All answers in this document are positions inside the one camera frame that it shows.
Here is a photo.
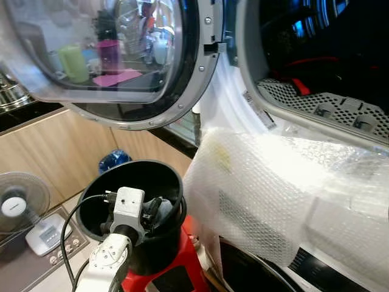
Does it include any grey electric fan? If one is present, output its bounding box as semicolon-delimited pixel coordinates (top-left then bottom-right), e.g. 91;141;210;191
0;172;52;235

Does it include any clear bubble wrap sheet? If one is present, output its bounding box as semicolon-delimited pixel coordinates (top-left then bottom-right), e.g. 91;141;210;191
182;127;389;291

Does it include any red plastic stool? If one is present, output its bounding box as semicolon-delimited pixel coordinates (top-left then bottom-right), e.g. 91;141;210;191
120;214;210;292

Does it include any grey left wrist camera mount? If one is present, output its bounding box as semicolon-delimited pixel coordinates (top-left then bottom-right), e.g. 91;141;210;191
111;187;146;231

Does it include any round glass washer door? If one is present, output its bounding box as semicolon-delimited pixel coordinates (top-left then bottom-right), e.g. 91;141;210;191
0;0;224;130

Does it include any perforated grey lint filter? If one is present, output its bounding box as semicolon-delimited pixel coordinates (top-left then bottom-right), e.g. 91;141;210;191
255;78;389;144

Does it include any white label sticker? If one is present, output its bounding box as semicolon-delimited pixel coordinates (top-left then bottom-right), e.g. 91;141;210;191
242;91;275;130

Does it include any white fan base with panel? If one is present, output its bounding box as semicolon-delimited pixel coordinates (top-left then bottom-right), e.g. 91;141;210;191
26;213;74;257

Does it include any blue plastic bag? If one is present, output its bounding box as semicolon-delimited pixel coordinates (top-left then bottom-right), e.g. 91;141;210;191
98;149;131;176

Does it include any black garment with red trim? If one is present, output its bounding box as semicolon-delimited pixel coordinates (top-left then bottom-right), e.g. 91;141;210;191
270;56;344;97

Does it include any steel washer drum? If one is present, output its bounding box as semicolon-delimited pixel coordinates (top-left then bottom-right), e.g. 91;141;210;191
260;0;389;77

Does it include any black plastic bucket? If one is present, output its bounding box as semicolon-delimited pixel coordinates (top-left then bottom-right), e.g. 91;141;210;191
76;159;186;277

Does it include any white washing machine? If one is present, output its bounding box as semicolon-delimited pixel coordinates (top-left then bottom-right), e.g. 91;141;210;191
182;0;389;153

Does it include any black left camera cable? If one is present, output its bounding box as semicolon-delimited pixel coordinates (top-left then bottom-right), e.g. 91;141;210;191
60;190;118;292

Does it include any grey garment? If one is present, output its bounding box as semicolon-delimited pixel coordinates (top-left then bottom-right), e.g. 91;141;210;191
146;196;184;235

